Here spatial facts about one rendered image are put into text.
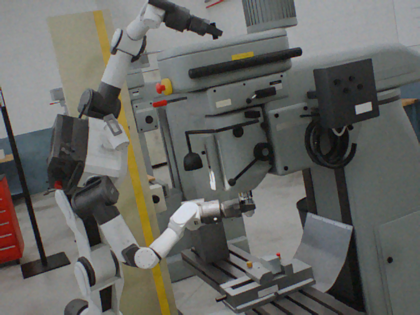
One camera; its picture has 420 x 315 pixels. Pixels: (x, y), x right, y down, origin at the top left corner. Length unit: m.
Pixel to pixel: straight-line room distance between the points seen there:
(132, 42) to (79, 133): 0.43
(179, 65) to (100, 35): 1.86
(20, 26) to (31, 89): 1.21
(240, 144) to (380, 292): 0.86
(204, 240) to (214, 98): 0.83
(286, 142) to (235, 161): 0.21
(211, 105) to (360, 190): 0.70
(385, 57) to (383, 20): 5.19
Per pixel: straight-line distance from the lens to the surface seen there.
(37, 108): 10.88
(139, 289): 3.90
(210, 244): 2.48
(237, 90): 1.91
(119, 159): 2.07
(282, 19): 2.06
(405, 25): 7.23
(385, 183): 2.24
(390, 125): 2.23
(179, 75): 1.85
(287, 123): 2.02
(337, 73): 1.84
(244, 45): 1.93
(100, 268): 2.44
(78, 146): 2.05
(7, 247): 6.47
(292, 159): 2.04
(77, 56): 3.62
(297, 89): 2.05
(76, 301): 2.90
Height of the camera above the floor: 1.81
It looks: 10 degrees down
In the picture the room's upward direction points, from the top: 11 degrees counter-clockwise
